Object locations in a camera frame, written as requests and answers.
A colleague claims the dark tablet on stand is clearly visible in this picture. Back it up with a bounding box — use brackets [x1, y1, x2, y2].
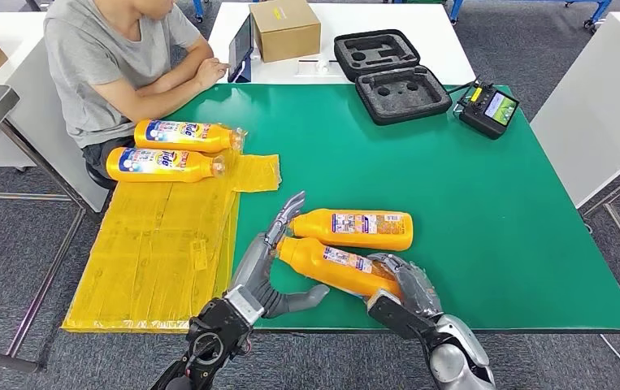
[228, 14, 255, 84]

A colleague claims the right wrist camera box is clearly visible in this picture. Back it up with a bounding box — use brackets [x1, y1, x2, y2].
[366, 290, 435, 341]

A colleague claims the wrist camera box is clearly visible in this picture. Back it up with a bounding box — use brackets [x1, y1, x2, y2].
[366, 290, 435, 341]
[223, 285, 266, 327]

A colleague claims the orange detergent bottle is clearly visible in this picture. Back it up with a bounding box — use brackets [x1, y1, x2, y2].
[133, 119, 246, 154]
[289, 208, 414, 253]
[106, 147, 228, 184]
[275, 236, 403, 300]

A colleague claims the black stool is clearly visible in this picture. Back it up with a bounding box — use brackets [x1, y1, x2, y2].
[85, 161, 119, 190]

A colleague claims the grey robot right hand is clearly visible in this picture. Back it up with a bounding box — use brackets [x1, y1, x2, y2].
[366, 253, 444, 324]

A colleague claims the green top work table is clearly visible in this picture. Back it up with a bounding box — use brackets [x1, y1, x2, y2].
[137, 83, 620, 345]

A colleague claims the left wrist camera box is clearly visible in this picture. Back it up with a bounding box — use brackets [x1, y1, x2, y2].
[223, 285, 266, 327]

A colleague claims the black remote controller with screen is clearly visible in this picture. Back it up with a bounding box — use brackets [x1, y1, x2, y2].
[454, 77, 521, 141]

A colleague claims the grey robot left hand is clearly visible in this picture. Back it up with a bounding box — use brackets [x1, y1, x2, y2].
[227, 191, 331, 319]

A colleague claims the closed cardboard box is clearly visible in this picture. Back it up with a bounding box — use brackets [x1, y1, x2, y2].
[249, 0, 323, 64]

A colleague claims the white table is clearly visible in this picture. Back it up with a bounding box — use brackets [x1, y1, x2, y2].
[207, 1, 476, 85]
[0, 11, 111, 214]
[530, 11, 620, 208]

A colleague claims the black foam-lined case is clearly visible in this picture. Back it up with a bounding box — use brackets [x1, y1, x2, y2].
[333, 28, 454, 127]

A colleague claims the yellow plastic sheet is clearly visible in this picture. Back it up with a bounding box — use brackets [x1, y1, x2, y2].
[62, 153, 282, 334]

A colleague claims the person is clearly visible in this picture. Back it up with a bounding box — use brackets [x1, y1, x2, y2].
[44, 0, 231, 179]

